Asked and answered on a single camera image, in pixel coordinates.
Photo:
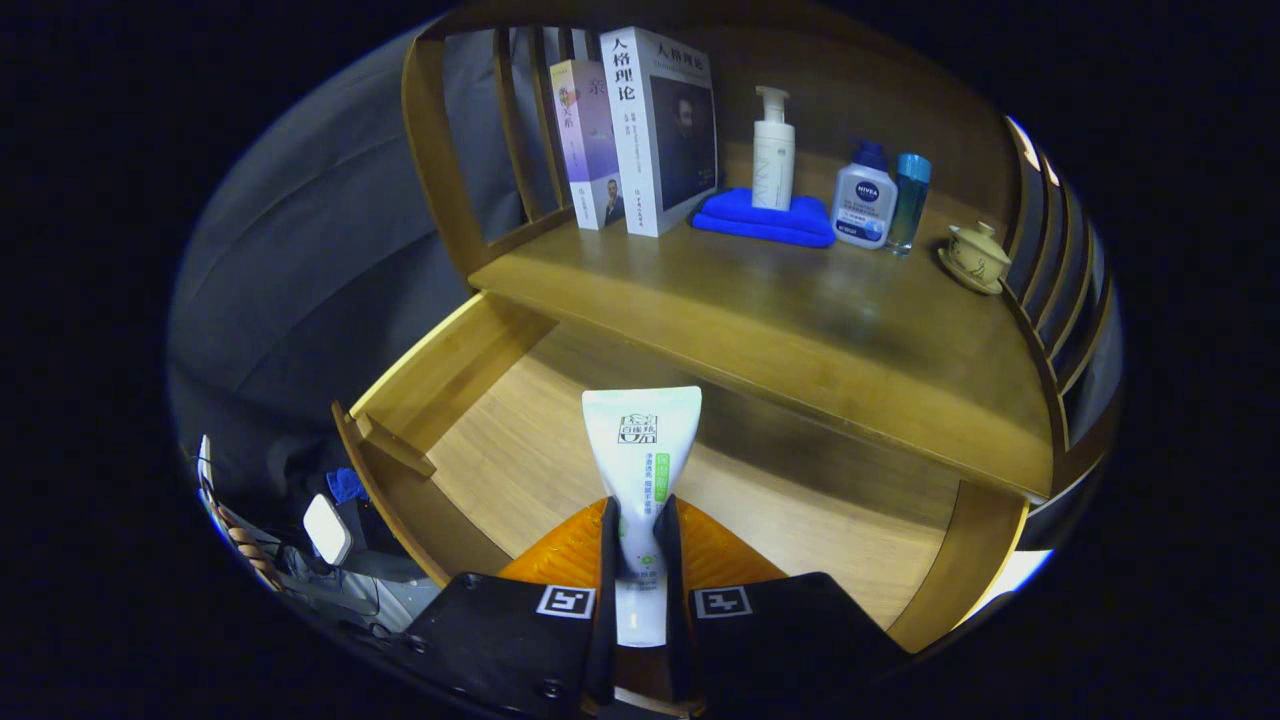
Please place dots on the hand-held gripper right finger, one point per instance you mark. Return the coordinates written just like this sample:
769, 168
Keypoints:
678, 640

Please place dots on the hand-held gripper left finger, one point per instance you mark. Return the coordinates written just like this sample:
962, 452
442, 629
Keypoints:
607, 640

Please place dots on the brown wooden drawer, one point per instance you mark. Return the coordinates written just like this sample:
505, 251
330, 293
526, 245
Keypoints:
800, 520

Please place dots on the white squeeze tube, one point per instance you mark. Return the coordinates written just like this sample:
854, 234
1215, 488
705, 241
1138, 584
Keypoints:
640, 450

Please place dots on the wooden countertop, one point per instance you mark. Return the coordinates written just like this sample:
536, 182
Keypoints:
800, 320

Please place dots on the brown wooden cabinet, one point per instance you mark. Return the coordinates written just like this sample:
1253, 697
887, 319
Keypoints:
440, 150

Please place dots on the white rounded device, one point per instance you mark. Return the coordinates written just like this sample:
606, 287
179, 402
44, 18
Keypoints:
327, 530

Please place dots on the blue folded cloth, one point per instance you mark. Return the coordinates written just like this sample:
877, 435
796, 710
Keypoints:
740, 215

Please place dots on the white bottle with blue cap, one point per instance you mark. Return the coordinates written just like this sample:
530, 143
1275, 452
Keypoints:
863, 205

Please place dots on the yellow lidded teacup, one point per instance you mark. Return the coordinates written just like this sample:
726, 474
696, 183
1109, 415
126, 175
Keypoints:
975, 258

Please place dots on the black backdrop cloth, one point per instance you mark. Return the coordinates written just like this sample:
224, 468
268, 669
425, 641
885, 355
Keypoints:
320, 250

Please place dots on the white pump bottle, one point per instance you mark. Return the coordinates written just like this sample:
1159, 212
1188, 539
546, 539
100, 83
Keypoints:
773, 165

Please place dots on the purple book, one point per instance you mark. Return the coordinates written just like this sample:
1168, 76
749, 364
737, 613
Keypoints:
590, 150

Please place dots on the thick white book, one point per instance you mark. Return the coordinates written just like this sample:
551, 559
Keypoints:
635, 150

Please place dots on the slim teal bottle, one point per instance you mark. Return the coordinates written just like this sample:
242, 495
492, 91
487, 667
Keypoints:
908, 205

